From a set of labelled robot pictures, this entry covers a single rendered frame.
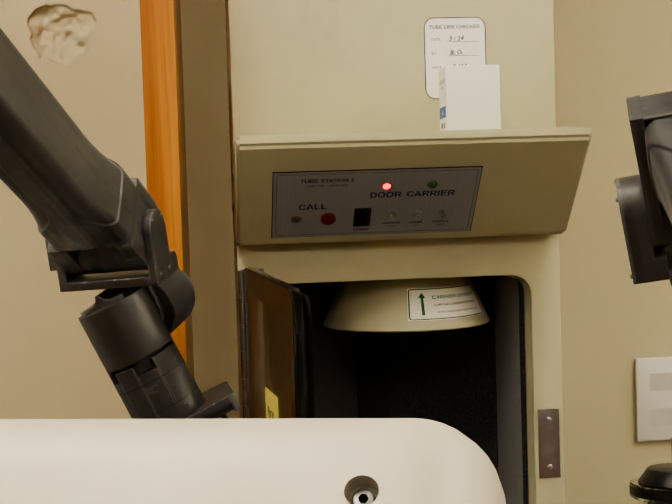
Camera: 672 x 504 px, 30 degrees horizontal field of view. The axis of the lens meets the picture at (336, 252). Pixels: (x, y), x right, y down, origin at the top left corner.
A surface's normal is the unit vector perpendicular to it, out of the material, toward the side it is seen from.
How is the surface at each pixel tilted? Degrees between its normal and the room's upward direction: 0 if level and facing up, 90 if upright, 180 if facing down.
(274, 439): 25
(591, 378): 90
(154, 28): 90
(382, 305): 66
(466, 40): 90
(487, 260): 90
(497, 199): 135
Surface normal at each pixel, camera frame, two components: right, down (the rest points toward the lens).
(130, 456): -0.12, -0.72
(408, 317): -0.01, -0.35
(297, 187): 0.10, 0.74
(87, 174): 0.96, -0.05
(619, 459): 0.11, 0.05
